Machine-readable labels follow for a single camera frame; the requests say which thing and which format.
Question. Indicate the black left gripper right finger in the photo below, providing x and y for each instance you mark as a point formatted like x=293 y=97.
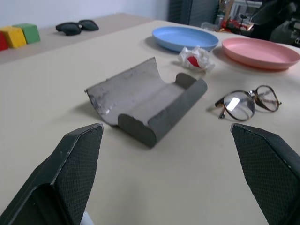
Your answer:
x=264 y=168

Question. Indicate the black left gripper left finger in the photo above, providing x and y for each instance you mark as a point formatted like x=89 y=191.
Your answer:
x=70 y=168

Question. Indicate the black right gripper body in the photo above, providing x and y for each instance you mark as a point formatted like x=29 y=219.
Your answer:
x=274 y=18

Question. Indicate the pink plastic plate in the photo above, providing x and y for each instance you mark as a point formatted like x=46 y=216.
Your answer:
x=260 y=54

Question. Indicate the clear plastic bag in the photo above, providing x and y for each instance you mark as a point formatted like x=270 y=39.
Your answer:
x=208 y=25

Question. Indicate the tortoiseshell round eyeglasses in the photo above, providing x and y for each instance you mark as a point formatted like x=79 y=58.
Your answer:
x=243 y=104

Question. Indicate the dark slatted cabinet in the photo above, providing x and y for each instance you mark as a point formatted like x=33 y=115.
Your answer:
x=191 y=10

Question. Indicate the crumpled white red paper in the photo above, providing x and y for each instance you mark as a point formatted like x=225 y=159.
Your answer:
x=195 y=59

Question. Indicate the blue plastic plate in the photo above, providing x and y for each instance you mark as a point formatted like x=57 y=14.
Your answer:
x=185 y=37

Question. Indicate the open grey glasses case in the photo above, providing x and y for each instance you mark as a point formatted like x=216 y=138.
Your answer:
x=150 y=103

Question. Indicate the black sunglasses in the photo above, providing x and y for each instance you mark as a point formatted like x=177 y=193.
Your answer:
x=76 y=27

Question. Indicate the green wooden block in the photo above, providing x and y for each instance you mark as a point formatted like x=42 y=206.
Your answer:
x=29 y=32

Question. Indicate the yellow wooden block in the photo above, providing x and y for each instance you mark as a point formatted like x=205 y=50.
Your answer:
x=15 y=37

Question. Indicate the red wooden block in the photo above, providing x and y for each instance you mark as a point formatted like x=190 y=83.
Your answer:
x=2 y=43

